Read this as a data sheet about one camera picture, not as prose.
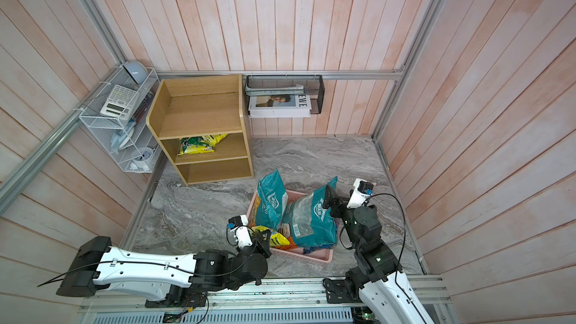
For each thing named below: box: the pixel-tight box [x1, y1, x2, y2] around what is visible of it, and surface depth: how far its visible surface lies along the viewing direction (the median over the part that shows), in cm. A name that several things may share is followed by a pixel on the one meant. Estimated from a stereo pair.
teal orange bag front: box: [283, 176, 339, 248], surface depth 72 cm
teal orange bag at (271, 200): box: [255, 168, 289, 231], surface depth 75 cm
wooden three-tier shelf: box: [145, 74, 254, 186], surface depth 91 cm
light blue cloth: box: [111, 120, 137, 155], surface depth 83 cm
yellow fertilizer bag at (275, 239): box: [251, 225, 291, 247], surface depth 71 cm
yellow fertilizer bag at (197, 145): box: [177, 133, 228, 156], surface depth 92 cm
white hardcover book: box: [248, 94, 312, 118], surface depth 95 cm
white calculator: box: [99, 84, 140, 121], surface depth 77 cm
